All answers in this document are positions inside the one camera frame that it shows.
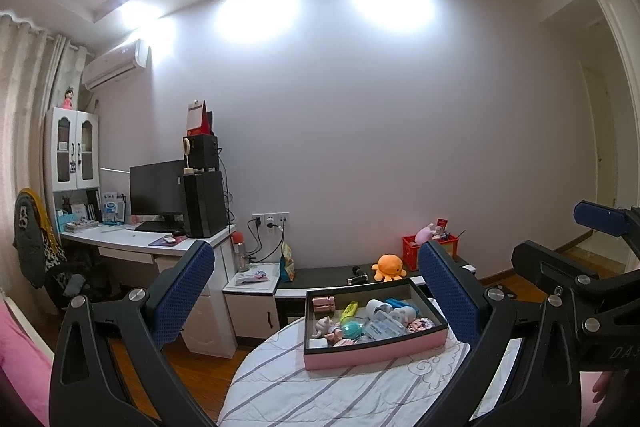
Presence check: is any white hutch cabinet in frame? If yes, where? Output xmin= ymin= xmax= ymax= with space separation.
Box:
xmin=44 ymin=107 xmax=101 ymax=221

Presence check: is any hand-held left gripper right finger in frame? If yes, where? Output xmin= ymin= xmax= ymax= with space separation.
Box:
xmin=418 ymin=240 xmax=584 ymax=427

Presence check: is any blue yellow snack bag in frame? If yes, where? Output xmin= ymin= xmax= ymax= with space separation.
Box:
xmin=278 ymin=241 xmax=297 ymax=283

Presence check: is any white wall outlet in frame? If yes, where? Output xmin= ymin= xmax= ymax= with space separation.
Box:
xmin=251 ymin=212 xmax=290 ymax=231

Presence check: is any red plastic crate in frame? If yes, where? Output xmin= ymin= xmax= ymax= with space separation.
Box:
xmin=401 ymin=234 xmax=459 ymax=271

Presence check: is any beige curtain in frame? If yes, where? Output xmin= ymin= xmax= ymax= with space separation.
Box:
xmin=0 ymin=12 xmax=89 ymax=304

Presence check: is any black speaker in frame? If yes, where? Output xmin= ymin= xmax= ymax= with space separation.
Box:
xmin=187 ymin=135 xmax=220 ymax=173

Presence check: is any blue white box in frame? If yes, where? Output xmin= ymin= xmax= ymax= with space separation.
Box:
xmin=101 ymin=201 xmax=125 ymax=226

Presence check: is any white door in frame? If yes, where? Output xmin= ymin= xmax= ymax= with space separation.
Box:
xmin=579 ymin=21 xmax=640 ymax=249

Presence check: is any black low cabinet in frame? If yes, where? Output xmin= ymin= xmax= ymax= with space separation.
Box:
xmin=275 ymin=257 xmax=476 ymax=329

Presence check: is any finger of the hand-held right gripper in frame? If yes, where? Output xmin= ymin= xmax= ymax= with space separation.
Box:
xmin=573 ymin=200 xmax=640 ymax=258
xmin=512 ymin=240 xmax=601 ymax=303

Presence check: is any white desk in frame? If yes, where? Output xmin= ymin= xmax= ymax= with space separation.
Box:
xmin=60 ymin=222 xmax=239 ymax=361

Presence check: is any office chair with clothes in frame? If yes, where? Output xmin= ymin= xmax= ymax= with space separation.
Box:
xmin=12 ymin=188 xmax=102 ymax=309

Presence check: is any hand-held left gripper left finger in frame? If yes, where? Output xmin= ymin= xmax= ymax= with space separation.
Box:
xmin=48 ymin=239 xmax=216 ymax=427

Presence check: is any white striped bedsheet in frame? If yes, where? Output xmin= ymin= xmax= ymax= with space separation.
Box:
xmin=217 ymin=297 xmax=526 ymax=427

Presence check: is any white nightstand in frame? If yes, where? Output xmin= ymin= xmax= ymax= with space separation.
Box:
xmin=222 ymin=262 xmax=281 ymax=341

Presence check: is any pink storage box black rim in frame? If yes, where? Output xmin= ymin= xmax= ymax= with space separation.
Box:
xmin=303 ymin=277 xmax=449 ymax=371

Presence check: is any red desk calendar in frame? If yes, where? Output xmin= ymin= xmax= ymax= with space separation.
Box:
xmin=187 ymin=99 xmax=214 ymax=138

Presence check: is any black computer tower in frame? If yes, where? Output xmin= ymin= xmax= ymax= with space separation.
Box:
xmin=182 ymin=170 xmax=229 ymax=239

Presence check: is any white air conditioner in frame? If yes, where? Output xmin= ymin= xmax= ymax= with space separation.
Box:
xmin=81 ymin=38 xmax=151 ymax=90

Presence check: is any orange octopus plush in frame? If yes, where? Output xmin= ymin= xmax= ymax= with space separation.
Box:
xmin=371 ymin=254 xmax=407 ymax=282

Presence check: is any black computer monitor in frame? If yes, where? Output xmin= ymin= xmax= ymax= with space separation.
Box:
xmin=129 ymin=159 xmax=187 ymax=224

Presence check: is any black power cable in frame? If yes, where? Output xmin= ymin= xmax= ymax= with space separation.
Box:
xmin=247 ymin=218 xmax=287 ymax=266

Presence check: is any water bottle orange lid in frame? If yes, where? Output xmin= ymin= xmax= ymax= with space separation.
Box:
xmin=232 ymin=231 xmax=250 ymax=272

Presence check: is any person's right hand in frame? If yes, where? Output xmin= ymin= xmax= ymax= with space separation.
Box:
xmin=592 ymin=372 xmax=622 ymax=404

